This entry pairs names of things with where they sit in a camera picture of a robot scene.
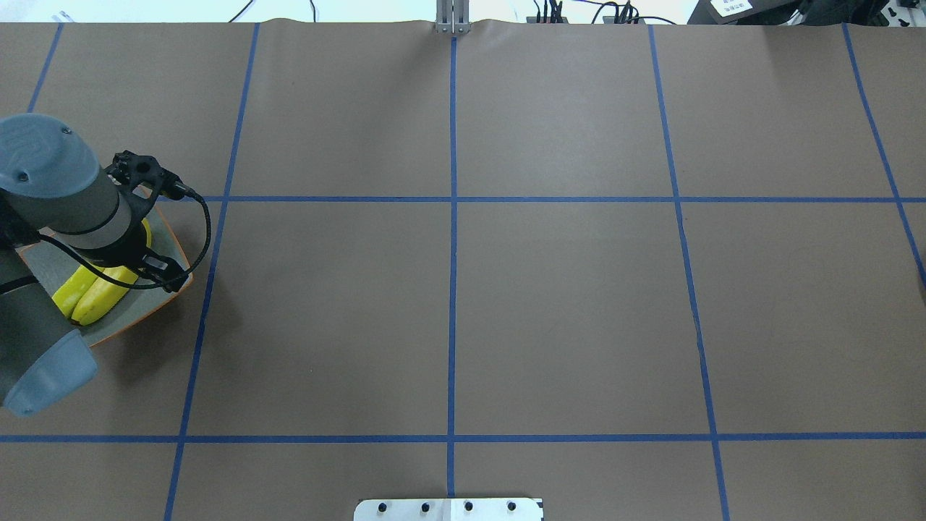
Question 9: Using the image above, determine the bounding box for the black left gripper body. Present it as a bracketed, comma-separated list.
[76, 224, 153, 268]

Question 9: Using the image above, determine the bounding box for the yellow banana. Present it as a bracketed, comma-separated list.
[51, 217, 153, 319]
[70, 267, 139, 326]

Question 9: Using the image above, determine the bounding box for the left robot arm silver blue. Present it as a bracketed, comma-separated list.
[1, 113, 208, 418]

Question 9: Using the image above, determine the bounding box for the grey square plate orange rim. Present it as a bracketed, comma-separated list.
[17, 204, 191, 347]

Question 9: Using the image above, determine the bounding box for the white mounting plate with bolts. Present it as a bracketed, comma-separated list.
[353, 497, 545, 520]

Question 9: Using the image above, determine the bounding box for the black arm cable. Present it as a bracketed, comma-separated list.
[36, 188, 213, 290]

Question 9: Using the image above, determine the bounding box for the aluminium frame post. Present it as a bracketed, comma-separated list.
[434, 0, 472, 36]

